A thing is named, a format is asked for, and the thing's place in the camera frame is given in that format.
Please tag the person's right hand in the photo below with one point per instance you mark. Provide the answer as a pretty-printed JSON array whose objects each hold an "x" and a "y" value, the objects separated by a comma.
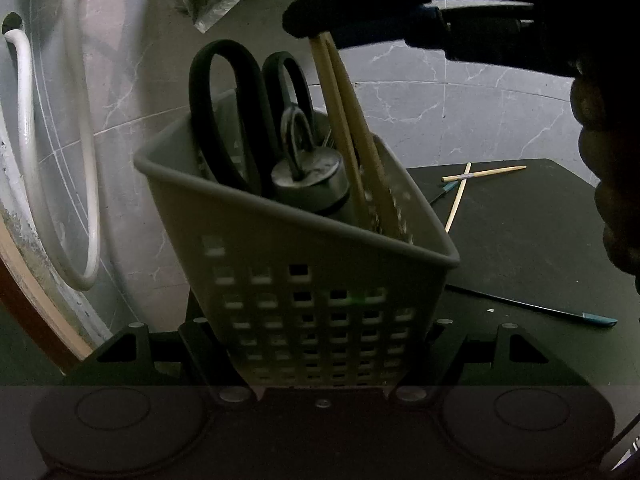
[{"x": 615, "y": 160}]

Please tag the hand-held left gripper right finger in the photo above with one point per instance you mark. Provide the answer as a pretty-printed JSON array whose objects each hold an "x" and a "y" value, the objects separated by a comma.
[{"x": 440, "y": 355}]

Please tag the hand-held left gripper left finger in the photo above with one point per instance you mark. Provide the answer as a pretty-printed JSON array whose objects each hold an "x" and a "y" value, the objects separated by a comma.
[{"x": 205, "y": 345}]

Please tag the dark blue-tipped chopstick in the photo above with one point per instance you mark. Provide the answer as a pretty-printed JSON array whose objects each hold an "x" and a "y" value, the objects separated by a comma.
[
  {"x": 600, "y": 318},
  {"x": 448, "y": 186}
]

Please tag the brown wooden door frame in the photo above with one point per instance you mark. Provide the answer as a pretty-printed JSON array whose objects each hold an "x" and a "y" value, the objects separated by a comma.
[{"x": 30, "y": 305}]

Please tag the white perforated utensil basket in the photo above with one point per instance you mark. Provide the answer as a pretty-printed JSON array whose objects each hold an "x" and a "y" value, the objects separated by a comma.
[{"x": 300, "y": 240}]

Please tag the grey panel door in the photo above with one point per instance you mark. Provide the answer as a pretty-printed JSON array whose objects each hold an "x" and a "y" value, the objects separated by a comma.
[{"x": 25, "y": 350}]

